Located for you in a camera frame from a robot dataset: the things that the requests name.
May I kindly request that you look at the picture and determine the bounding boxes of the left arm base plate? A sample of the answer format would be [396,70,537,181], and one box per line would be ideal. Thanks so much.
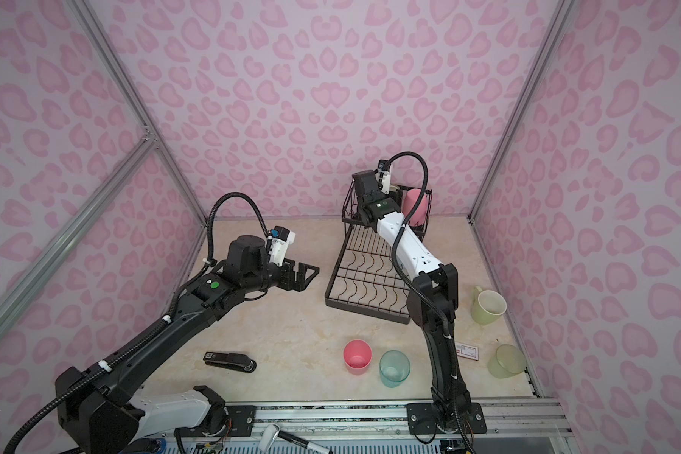
[179,405,257,438]

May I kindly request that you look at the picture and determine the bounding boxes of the black marker pen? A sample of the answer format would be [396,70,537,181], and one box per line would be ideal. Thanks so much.
[258,424,333,454]

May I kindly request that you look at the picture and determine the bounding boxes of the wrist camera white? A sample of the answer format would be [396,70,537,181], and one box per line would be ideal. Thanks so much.
[376,160,393,195]
[267,226,296,267]

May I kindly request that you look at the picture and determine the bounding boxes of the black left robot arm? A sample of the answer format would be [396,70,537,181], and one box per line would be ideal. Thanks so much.
[4,231,320,453]

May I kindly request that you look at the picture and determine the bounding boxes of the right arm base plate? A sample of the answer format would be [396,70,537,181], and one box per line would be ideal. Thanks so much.
[405,402,488,437]

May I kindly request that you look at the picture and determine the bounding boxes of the pink plastic cup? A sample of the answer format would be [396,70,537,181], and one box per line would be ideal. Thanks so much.
[342,340,373,375]
[402,188,429,227]

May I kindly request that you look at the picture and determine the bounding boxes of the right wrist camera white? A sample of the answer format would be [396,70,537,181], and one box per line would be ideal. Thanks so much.
[376,160,393,195]

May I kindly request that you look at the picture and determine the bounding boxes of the aluminium front rail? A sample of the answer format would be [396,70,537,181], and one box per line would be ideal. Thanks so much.
[81,396,580,454]

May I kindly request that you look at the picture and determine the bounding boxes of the small red white card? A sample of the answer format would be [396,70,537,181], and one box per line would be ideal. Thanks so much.
[455,342,480,361]

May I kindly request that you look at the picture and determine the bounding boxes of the pale yellow translucent cup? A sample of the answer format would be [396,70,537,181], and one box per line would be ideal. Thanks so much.
[487,344,527,379]

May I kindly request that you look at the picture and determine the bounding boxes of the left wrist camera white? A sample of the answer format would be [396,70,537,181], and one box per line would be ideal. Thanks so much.
[267,226,296,267]

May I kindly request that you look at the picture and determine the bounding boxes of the black wire dish rack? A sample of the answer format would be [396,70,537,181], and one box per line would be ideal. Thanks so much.
[325,178,441,325]

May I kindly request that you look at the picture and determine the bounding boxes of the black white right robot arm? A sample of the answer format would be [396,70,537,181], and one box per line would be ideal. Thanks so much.
[353,170,471,432]

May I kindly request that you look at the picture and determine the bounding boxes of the teal translucent plastic cup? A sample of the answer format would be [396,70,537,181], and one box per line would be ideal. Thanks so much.
[379,350,412,388]

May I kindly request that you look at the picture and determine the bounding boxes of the black stapler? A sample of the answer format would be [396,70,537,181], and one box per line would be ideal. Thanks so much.
[204,352,257,374]

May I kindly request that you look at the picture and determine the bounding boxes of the pale green ceramic mug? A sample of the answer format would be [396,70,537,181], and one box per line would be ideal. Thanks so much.
[471,286,508,325]

